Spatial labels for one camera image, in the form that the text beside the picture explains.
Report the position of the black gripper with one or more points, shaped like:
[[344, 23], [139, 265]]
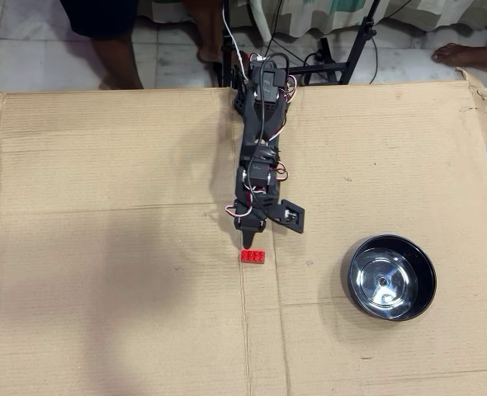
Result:
[[249, 223]]

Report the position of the black glossy round bowl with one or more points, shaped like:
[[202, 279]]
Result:
[[388, 280]]

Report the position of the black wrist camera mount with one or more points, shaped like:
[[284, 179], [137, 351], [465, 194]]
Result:
[[291, 216]]

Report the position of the black metal stand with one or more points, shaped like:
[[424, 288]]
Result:
[[357, 45]]

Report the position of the green white patterned bedsheet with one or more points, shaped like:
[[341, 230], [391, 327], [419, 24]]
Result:
[[433, 12]]

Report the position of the brown cardboard sheet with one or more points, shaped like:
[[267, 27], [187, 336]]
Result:
[[103, 206]]

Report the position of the white plastic pipe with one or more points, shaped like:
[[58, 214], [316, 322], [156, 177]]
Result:
[[260, 20]]

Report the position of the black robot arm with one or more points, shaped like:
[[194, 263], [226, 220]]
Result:
[[260, 119]]

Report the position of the red lego block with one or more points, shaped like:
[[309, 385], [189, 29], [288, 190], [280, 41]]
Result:
[[253, 256]]

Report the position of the bare foot with anklet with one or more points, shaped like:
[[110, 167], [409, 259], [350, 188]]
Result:
[[470, 55]]

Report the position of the bare leg below shorts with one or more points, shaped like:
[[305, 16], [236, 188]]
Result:
[[119, 62]]

